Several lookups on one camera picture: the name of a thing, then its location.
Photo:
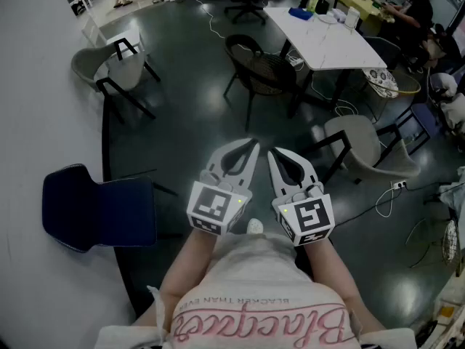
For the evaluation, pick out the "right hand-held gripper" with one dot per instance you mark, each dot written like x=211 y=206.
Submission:
x=309 y=216

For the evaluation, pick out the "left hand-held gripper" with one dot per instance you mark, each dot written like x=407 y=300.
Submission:
x=210 y=205

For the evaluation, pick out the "black wicker chair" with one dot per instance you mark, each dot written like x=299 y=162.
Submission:
x=269 y=75

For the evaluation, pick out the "person's left forearm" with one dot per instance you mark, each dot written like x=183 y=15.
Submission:
x=181 y=267

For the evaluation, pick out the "person's right forearm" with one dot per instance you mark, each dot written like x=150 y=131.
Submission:
x=327 y=271

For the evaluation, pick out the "grey chair with black legs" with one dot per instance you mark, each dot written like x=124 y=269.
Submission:
x=123 y=71
x=356 y=140

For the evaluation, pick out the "white marble table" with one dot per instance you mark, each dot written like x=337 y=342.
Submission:
x=327 y=46

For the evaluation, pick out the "dark blue chair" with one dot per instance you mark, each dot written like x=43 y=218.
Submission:
x=91 y=209

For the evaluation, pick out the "person's white shoe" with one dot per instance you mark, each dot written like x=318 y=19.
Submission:
x=255 y=226

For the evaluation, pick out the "white power strip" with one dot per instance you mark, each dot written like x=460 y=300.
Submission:
x=296 y=61
x=399 y=184

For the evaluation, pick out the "person's white pink-print shirt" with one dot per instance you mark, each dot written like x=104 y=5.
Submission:
x=254 y=278

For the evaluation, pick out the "blue stool with black legs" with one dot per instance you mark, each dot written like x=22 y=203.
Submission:
x=421 y=118

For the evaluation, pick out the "white plate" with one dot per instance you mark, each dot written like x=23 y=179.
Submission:
x=328 y=19

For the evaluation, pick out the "blue cloth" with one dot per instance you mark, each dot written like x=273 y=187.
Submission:
x=301 y=14

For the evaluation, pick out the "pale crumpled cloth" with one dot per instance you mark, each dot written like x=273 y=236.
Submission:
x=338 y=15

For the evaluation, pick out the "small white side table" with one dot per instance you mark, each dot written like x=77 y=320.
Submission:
x=120 y=36

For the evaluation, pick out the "black bag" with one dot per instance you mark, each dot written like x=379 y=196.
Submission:
x=322 y=6

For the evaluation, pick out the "green plastic bottle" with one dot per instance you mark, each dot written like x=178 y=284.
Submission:
x=312 y=2

